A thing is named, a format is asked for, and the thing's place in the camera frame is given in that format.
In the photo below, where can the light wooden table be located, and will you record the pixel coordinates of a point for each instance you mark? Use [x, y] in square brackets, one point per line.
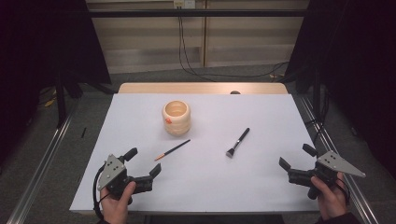
[193, 88]

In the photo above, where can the black stand post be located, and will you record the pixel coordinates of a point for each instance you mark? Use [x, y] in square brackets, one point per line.
[60, 102]

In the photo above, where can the cream ribbed brush pot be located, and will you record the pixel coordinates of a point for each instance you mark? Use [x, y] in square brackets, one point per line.
[177, 124]

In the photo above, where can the small black floor stick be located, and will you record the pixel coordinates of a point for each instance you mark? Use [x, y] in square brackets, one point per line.
[83, 132]

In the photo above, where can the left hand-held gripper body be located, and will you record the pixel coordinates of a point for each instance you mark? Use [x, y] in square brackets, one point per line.
[112, 174]

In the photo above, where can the white table mat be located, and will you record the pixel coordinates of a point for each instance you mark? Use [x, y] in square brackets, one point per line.
[202, 180]

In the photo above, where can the aluminium floor rail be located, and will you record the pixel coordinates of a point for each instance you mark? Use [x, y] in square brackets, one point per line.
[358, 193]
[37, 177]

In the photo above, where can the person's right hand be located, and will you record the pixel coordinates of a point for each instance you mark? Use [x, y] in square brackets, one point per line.
[331, 200]

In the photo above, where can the black horizontal frame bar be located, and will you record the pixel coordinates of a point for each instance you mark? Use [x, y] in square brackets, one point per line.
[199, 13]

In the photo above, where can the person's left hand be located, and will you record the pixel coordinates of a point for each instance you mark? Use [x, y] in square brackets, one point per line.
[115, 210]

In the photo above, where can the black makeup brush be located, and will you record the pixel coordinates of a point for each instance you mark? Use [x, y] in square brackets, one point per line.
[241, 138]

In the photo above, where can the dark round table grommet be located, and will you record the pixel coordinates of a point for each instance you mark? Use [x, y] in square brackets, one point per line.
[235, 92]

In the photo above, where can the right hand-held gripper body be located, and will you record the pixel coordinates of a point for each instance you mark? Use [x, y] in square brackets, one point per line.
[333, 163]

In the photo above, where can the white wall socket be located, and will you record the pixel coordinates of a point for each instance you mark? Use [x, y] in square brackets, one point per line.
[184, 3]

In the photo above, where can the black curtain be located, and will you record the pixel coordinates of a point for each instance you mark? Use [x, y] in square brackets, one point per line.
[37, 46]
[358, 62]

